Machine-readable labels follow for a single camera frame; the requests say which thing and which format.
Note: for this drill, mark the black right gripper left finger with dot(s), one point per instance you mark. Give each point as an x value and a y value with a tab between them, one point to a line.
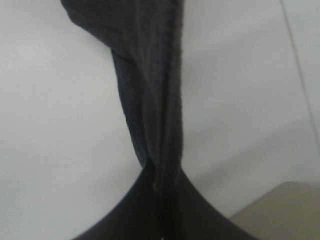
135	217

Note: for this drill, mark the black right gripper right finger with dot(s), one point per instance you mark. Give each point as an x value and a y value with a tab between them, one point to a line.
193	218

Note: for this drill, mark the dark navy towel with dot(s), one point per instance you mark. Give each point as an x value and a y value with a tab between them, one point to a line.
145	39

